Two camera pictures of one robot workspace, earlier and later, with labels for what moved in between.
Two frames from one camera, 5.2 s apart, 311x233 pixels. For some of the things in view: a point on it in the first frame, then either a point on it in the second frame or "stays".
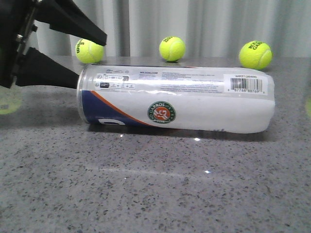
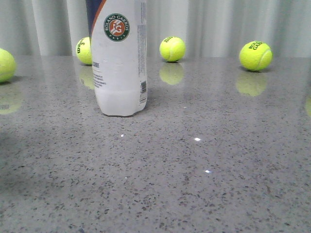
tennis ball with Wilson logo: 88,52 stays
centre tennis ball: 172,48 stays
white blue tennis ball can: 217,98 → 118,30
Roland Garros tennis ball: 255,54 stays
